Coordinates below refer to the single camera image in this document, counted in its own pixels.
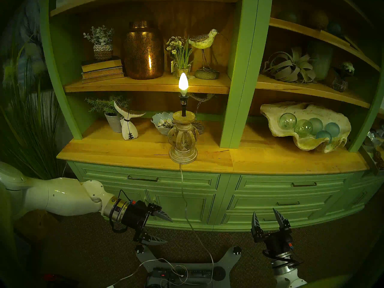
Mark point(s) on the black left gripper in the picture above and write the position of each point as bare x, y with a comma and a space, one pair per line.
135, 215

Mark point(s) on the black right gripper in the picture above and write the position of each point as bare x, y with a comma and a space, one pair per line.
279, 244

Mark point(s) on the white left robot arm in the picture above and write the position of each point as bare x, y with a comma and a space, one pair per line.
60, 196

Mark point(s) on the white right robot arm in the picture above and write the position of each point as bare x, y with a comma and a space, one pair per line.
288, 280

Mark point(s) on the black base knob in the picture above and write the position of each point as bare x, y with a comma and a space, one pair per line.
237, 250
139, 248

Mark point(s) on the black power strip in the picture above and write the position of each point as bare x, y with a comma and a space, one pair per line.
165, 274

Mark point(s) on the green wooden shelf cabinet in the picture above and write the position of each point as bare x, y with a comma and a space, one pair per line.
270, 158

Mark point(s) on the carved wooden table lamp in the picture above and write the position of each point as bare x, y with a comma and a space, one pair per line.
183, 154

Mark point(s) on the giant clam shell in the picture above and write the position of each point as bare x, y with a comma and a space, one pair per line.
309, 145

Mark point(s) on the white whale tail figurine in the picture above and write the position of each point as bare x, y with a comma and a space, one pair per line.
130, 131

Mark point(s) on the clear green glass ball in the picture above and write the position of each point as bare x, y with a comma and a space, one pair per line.
303, 128
287, 121

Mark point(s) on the frosted teal glass ball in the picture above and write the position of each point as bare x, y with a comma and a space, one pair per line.
317, 124
333, 129
324, 136

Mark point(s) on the pale blue shell bowl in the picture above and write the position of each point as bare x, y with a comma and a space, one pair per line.
159, 119

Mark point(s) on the green herb in grey pot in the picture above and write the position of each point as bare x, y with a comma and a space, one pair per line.
115, 122

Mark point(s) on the wooden log side table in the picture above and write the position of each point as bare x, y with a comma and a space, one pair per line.
36, 224

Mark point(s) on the candle shaped light bulb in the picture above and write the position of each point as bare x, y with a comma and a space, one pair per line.
183, 83

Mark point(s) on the tall grass in basket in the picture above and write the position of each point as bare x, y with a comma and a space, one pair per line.
33, 134

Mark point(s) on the old brown book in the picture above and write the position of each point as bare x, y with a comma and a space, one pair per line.
103, 79
103, 73

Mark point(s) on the flowers in glass vase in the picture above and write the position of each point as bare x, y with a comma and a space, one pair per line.
182, 71

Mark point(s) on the small plant in glass pot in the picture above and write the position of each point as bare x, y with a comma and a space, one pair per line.
340, 85

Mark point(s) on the grey air plant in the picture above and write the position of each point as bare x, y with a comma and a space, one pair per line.
289, 70

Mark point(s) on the old yellow hardcover book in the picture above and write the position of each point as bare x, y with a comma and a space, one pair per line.
102, 65

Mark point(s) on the large copper vase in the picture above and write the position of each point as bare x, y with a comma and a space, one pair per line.
142, 56

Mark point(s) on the pale green ceramic vase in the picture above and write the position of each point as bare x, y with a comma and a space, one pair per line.
322, 61

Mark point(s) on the plant in woven pot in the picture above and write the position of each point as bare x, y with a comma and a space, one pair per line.
103, 52

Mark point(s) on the white speckled bird figurine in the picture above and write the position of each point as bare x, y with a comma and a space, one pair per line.
204, 41

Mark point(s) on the dark teal decor ball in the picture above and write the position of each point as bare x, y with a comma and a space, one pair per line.
334, 28

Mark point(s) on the dark green decor ball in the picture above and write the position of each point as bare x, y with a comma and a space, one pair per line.
288, 16

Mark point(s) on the brown woven decor ball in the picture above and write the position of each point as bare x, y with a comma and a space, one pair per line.
318, 19

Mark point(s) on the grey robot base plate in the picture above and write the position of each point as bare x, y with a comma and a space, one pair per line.
229, 259

